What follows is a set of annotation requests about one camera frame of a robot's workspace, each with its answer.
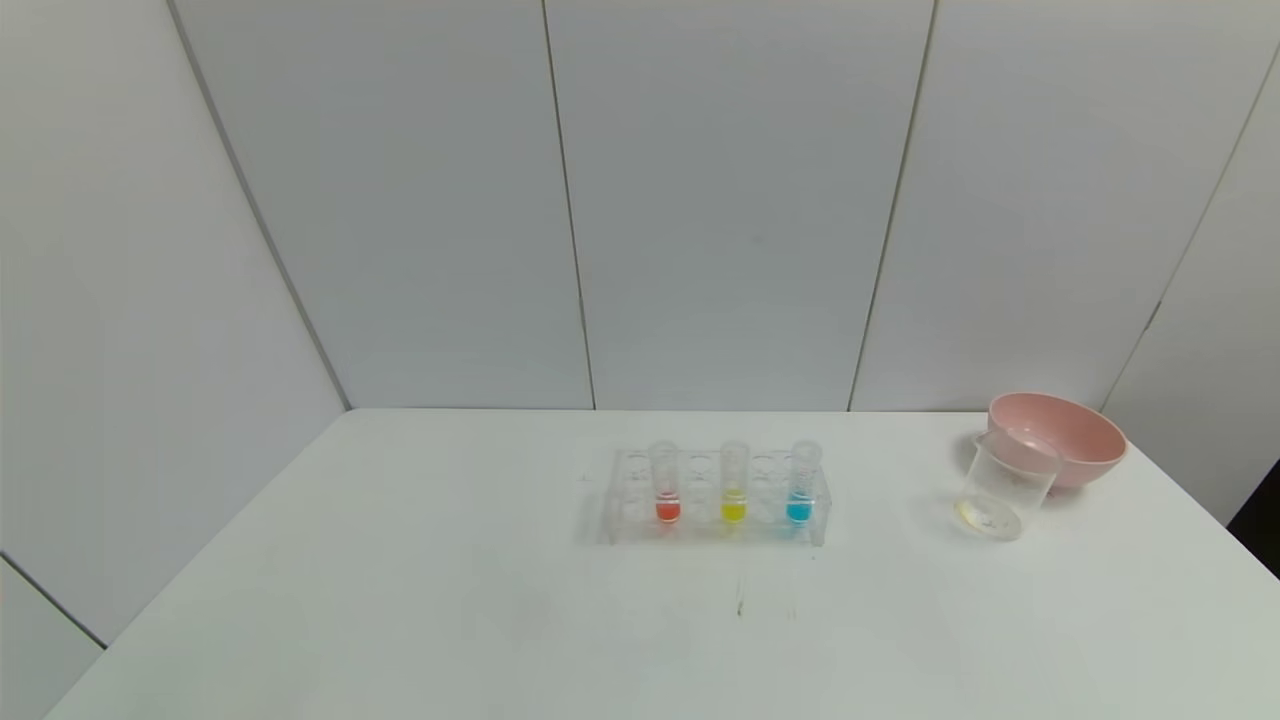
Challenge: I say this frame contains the pink bowl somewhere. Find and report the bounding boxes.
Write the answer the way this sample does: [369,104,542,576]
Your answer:
[988,392,1129,490]

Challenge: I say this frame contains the test tube with yellow pigment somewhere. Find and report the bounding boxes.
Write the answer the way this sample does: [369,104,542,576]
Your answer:
[720,441,751,526]

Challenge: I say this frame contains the clear plastic beaker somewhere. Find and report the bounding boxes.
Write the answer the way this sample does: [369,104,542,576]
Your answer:
[955,430,1063,541]

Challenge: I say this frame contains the clear plastic test tube rack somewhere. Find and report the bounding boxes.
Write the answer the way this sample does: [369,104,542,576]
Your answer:
[605,447,831,547]

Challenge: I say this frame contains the test tube with blue pigment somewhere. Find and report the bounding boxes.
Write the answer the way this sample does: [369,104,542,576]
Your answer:
[787,441,824,526]

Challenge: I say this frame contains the test tube with red pigment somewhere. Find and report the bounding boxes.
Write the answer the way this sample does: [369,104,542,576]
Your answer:
[649,441,683,526]

